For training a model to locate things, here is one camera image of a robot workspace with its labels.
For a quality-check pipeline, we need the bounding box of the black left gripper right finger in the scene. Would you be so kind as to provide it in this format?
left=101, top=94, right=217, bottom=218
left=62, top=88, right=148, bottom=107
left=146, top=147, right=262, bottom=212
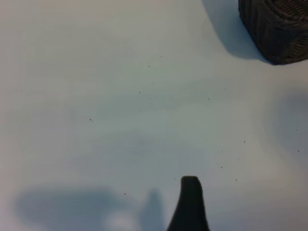
left=191, top=176, right=210, bottom=231

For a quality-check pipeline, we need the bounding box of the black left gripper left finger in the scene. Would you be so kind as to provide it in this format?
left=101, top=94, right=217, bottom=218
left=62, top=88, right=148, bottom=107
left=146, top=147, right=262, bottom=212
left=167, top=176, right=192, bottom=231

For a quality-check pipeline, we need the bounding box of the dark brown wicker basket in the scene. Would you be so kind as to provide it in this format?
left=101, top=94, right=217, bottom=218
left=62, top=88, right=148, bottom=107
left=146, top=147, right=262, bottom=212
left=237, top=0, right=308, bottom=66

